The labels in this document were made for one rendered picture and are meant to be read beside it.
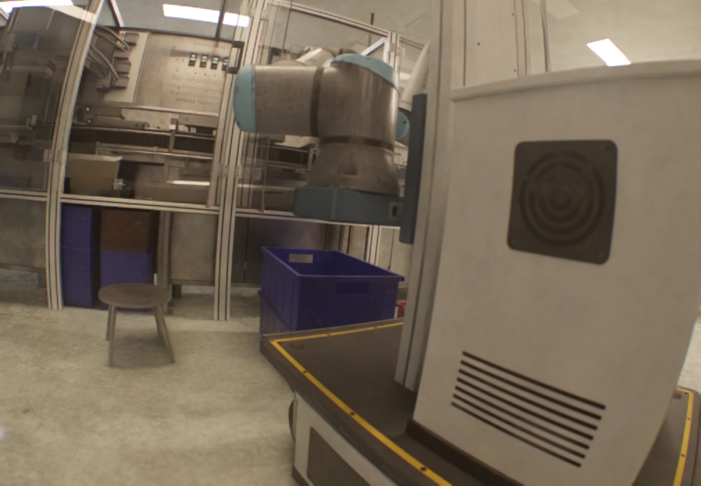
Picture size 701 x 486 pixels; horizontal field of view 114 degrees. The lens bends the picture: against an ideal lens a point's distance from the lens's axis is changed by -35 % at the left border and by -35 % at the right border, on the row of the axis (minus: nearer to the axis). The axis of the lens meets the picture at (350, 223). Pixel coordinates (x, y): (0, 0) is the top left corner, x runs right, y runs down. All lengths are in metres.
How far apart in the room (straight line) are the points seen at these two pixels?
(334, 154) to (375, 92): 0.14
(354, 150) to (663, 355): 0.56
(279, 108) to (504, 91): 0.42
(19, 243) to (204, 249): 1.22
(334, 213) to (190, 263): 1.63
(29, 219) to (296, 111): 1.96
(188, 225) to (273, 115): 1.50
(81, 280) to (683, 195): 2.12
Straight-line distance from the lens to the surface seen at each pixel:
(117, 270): 1.96
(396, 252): 2.54
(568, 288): 0.39
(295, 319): 1.17
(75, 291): 2.06
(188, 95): 2.44
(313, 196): 0.65
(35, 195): 1.99
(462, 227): 0.46
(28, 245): 2.41
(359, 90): 0.67
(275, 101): 0.69
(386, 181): 0.64
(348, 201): 0.61
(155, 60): 2.54
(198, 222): 2.12
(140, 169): 2.40
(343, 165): 0.64
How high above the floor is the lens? 0.66
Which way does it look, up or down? 3 degrees down
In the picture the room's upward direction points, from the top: 6 degrees clockwise
